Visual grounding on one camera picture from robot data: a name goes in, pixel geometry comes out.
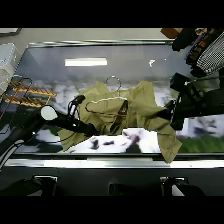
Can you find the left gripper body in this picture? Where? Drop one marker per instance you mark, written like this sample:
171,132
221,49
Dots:
88,129

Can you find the olive long-sleeved shirt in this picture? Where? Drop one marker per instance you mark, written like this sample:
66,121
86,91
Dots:
146,110

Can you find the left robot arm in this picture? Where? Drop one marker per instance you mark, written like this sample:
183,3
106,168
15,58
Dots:
26,130

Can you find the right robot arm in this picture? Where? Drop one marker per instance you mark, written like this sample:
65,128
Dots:
200,103

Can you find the heap of clothes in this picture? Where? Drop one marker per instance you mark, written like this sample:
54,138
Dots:
190,40

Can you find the white plastic basket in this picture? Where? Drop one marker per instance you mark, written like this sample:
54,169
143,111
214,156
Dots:
6,60

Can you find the checked shirt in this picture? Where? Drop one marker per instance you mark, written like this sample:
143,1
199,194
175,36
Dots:
213,56

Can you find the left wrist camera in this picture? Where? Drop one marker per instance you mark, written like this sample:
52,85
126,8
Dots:
76,102

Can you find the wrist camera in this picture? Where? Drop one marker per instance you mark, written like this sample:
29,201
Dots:
179,81
76,102

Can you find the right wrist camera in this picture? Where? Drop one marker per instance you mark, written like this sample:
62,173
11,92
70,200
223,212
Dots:
179,81

